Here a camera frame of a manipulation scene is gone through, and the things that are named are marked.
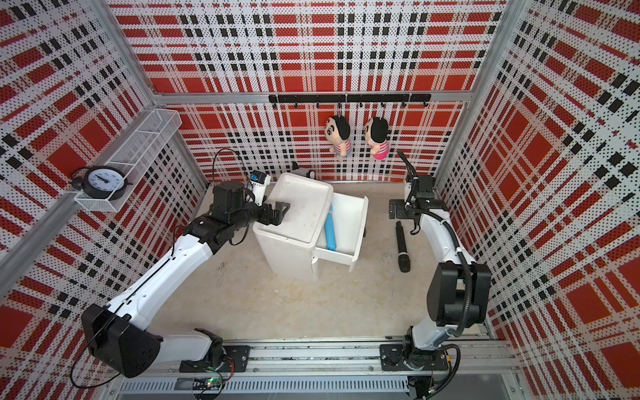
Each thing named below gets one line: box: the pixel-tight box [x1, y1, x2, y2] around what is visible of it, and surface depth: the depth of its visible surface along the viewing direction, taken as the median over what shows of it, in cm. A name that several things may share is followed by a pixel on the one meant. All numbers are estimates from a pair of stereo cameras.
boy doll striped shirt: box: [324, 112, 352, 158], surface depth 95 cm
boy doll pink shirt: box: [364, 116, 390, 160], surface depth 96 cm
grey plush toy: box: [290, 160, 316, 180], surface depth 100 cm
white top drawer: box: [312, 192, 370, 273], surface depth 88 cm
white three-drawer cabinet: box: [252, 173, 360, 280], surface depth 82 cm
